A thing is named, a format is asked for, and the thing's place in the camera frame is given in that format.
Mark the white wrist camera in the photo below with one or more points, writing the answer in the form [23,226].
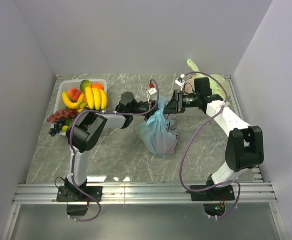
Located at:
[151,93]
[180,80]

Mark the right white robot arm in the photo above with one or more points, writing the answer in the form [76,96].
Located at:
[244,148]

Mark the orange red fake peach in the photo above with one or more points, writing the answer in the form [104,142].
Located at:
[74,94]

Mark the small yellow fake fruit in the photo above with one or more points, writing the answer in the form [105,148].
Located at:
[64,128]

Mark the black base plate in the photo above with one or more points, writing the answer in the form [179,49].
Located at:
[78,199]
[200,193]

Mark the green yellow mango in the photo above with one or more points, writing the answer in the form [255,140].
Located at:
[84,84]

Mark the dark blue grape bunch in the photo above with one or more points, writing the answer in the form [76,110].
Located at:
[57,127]

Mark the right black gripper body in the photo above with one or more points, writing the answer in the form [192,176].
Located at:
[182,101]

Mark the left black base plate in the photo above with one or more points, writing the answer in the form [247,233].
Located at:
[78,199]

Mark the blue printed plastic bag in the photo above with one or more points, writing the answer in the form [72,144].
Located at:
[159,133]

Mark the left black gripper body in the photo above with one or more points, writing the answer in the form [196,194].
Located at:
[141,108]

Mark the orange fake fruit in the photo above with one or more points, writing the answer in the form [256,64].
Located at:
[97,86]

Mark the aluminium mounting rail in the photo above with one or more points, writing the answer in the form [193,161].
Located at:
[140,193]

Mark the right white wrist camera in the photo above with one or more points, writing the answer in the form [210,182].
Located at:
[180,80]

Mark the light purple grape bunch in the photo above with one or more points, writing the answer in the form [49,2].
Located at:
[62,114]

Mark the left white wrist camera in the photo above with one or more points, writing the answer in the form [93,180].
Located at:
[151,93]

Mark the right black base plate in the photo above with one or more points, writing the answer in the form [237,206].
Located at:
[200,193]

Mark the white plastic fruit basket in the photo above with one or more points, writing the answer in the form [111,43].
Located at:
[65,86]

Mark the single yellow banana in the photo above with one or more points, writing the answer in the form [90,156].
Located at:
[69,104]

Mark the yellow banana bunch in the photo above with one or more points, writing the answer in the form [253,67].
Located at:
[96,98]

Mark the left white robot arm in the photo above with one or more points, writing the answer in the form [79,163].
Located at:
[85,131]

